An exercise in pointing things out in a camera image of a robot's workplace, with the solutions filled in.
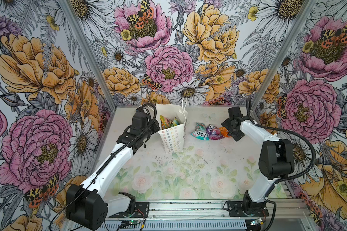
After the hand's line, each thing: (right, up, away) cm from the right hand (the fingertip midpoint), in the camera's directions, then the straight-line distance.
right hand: (228, 133), depth 94 cm
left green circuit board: (-54, -41, -23) cm, 72 cm away
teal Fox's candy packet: (-17, 0, +5) cm, 18 cm away
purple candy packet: (-8, 0, +4) cm, 9 cm away
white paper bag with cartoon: (-37, +8, 0) cm, 38 cm away
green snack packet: (-41, +7, -1) cm, 41 cm away
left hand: (-43, +5, -14) cm, 46 cm away
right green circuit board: (+6, -41, -23) cm, 48 cm away
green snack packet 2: (-34, +7, -2) cm, 35 cm away
